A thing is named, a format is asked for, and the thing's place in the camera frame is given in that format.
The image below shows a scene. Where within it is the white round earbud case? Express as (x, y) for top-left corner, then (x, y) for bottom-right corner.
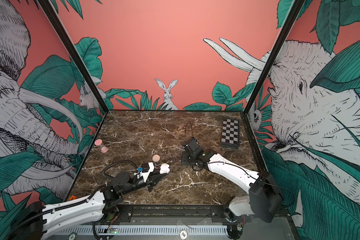
(160, 163), (170, 174)

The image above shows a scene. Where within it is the pink earbud charging case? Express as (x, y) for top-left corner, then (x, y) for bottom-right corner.
(152, 155), (161, 163)

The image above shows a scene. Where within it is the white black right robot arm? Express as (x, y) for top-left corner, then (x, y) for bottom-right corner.
(182, 137), (284, 223)

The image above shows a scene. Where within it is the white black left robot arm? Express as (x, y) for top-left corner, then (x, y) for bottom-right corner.
(6, 168), (170, 240)

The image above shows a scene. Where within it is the folded black white chessboard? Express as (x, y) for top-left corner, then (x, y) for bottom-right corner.
(221, 119), (241, 149)

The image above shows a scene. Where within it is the pink sand hourglass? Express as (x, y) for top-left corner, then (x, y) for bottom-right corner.
(95, 139), (109, 153)

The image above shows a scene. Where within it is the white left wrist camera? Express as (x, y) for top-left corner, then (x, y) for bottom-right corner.
(134, 162), (155, 182)

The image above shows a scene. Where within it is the black front mounting rail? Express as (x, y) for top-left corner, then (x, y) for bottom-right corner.
(44, 203), (292, 224)

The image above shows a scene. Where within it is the white slotted cable duct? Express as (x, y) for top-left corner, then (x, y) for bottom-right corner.
(52, 224), (229, 236)

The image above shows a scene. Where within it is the black right corner frame post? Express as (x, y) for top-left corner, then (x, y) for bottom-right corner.
(244, 0), (305, 116)

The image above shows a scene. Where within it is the black corner frame post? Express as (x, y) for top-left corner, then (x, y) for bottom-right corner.
(244, 0), (305, 116)
(38, 0), (109, 114)

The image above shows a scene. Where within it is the black left corner frame post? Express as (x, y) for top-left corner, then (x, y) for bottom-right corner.
(38, 0), (109, 114)

